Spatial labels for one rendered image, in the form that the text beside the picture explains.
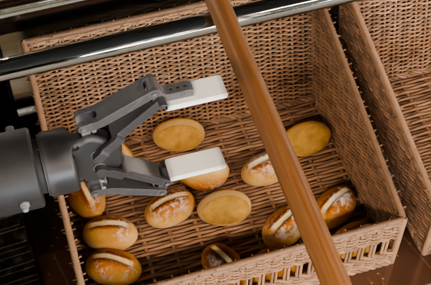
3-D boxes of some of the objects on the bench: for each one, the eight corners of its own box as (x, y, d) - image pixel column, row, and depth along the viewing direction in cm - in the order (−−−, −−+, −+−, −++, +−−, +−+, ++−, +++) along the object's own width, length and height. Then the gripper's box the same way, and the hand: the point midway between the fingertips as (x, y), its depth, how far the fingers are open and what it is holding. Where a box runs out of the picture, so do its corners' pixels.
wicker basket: (38, 130, 185) (14, 35, 163) (306, 68, 195) (317, -30, 173) (90, 352, 157) (69, 274, 135) (399, 266, 166) (428, 180, 144)
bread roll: (337, 149, 178) (329, 117, 177) (288, 164, 176) (280, 131, 175) (326, 144, 184) (319, 112, 182) (278, 158, 181) (271, 126, 180)
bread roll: (254, 224, 168) (251, 189, 167) (200, 232, 167) (195, 196, 166) (249, 215, 174) (245, 180, 172) (197, 222, 173) (192, 187, 171)
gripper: (16, 69, 97) (214, 26, 101) (49, 199, 117) (214, 160, 121) (28, 124, 93) (235, 77, 96) (60, 250, 112) (231, 207, 116)
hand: (214, 125), depth 108 cm, fingers open, 13 cm apart
